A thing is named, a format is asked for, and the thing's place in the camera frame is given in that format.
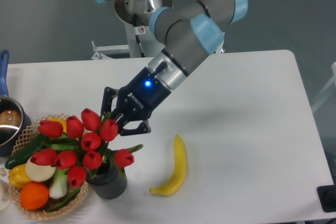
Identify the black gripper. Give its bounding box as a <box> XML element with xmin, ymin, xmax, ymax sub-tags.
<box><xmin>100</xmin><ymin>67</ymin><xmax>171</xmax><ymax>136</ymax></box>

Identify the red tulip bouquet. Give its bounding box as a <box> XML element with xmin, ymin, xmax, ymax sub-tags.
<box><xmin>30</xmin><ymin>109</ymin><xmax>143</xmax><ymax>188</ymax></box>

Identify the dark grey ribbed vase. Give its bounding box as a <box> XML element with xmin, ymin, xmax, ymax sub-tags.
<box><xmin>86</xmin><ymin>160</ymin><xmax>128</xmax><ymax>199</ymax></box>

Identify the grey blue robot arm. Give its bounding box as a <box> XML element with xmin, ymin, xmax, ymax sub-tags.
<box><xmin>96</xmin><ymin>0</ymin><xmax>248</xmax><ymax>138</ymax></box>

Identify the yellow squash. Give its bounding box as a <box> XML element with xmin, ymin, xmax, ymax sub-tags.
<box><xmin>47</xmin><ymin>118</ymin><xmax>78</xmax><ymax>139</ymax></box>

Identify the yellow banana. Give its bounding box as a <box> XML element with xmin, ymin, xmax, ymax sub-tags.
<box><xmin>149</xmin><ymin>135</ymin><xmax>187</xmax><ymax>197</ymax></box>

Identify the woven wicker basket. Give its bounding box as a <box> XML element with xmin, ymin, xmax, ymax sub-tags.
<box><xmin>9</xmin><ymin>113</ymin><xmax>89</xmax><ymax>220</ymax></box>

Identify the green bok choy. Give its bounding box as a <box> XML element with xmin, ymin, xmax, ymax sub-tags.
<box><xmin>49</xmin><ymin>138</ymin><xmax>78</xmax><ymax>199</ymax></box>

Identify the white round radish slice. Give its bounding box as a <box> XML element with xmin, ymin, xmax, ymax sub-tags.
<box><xmin>25</xmin><ymin>160</ymin><xmax>56</xmax><ymax>182</ymax></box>

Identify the dark green cucumber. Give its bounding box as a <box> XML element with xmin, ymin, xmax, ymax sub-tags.
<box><xmin>5</xmin><ymin>133</ymin><xmax>49</xmax><ymax>170</ymax></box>

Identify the green bean pod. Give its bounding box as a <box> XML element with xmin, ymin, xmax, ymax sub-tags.
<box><xmin>45</xmin><ymin>187</ymin><xmax>80</xmax><ymax>212</ymax></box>

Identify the orange fruit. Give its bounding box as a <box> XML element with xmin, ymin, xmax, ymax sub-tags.
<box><xmin>19</xmin><ymin>182</ymin><xmax>49</xmax><ymax>210</ymax></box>

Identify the yellow bell pepper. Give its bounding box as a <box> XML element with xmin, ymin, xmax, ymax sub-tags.
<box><xmin>8</xmin><ymin>164</ymin><xmax>31</xmax><ymax>188</ymax></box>

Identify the white garlic clove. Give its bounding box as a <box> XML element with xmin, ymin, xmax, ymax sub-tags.
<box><xmin>0</xmin><ymin>168</ymin><xmax>7</xmax><ymax>177</ymax></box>

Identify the black device at edge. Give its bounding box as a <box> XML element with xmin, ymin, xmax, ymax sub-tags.
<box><xmin>317</xmin><ymin>185</ymin><xmax>336</xmax><ymax>212</ymax></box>

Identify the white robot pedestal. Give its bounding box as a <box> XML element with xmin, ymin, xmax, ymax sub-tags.
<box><xmin>90</xmin><ymin>0</ymin><xmax>226</xmax><ymax>61</ymax></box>

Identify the black cable on pedestal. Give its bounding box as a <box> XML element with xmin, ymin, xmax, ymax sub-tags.
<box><xmin>132</xmin><ymin>13</ymin><xmax>145</xmax><ymax>58</ymax></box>

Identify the blue handled saucepan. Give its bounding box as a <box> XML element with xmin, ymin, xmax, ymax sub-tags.
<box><xmin>1</xmin><ymin>50</ymin><xmax>32</xmax><ymax>156</ymax></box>

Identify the white frame at right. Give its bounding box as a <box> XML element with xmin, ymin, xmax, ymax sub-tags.
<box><xmin>311</xmin><ymin>62</ymin><xmax>335</xmax><ymax>113</ymax></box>

